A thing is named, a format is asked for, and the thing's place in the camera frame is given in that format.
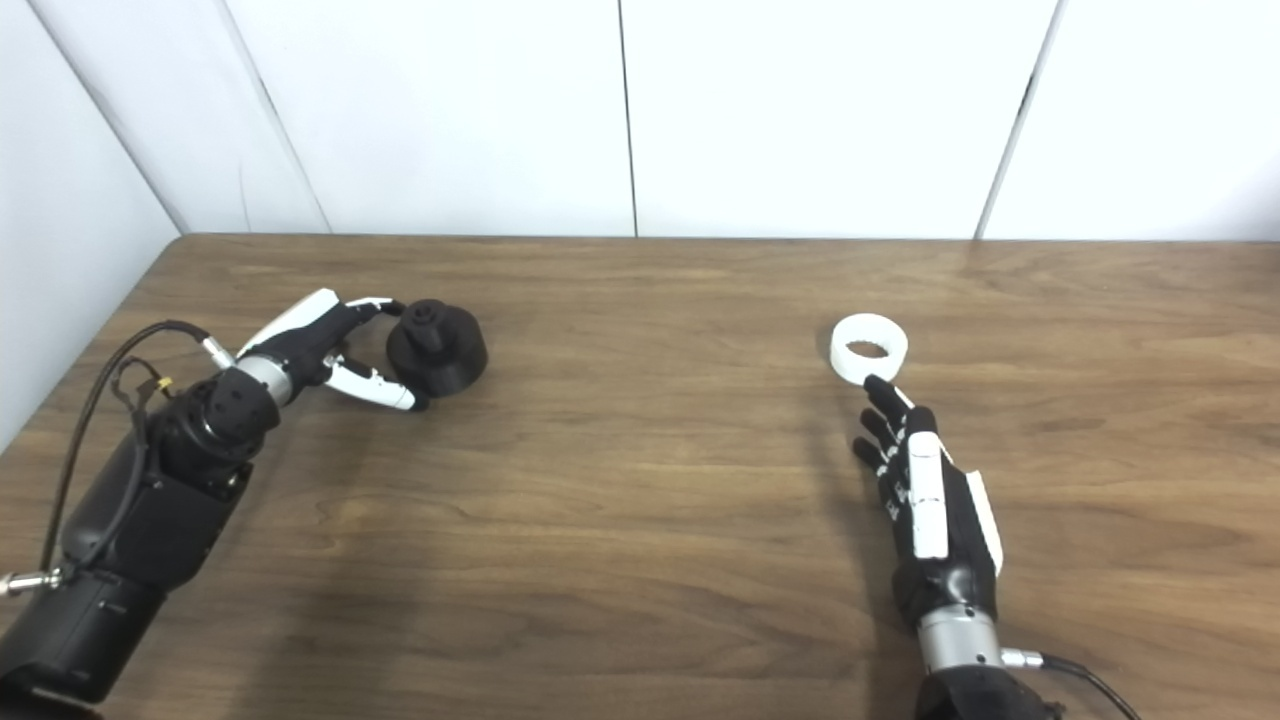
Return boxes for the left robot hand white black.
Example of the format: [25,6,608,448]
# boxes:
[235,288,431,413]

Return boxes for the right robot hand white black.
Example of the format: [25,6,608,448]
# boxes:
[852,375,1004,629]

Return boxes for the round black plastic part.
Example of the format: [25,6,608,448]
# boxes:
[386,298,490,398]

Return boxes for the white plastic ring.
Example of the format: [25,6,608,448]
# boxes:
[830,313,910,386]

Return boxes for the thin left arm wire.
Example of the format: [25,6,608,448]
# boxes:
[112,356,177,426]

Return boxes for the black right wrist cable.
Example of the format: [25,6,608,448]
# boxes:
[1000,647,1143,720]

